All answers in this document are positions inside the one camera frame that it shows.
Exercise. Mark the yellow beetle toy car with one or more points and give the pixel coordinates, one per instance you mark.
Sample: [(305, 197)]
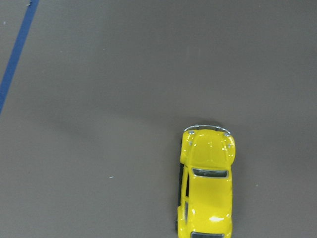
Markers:
[(205, 183)]

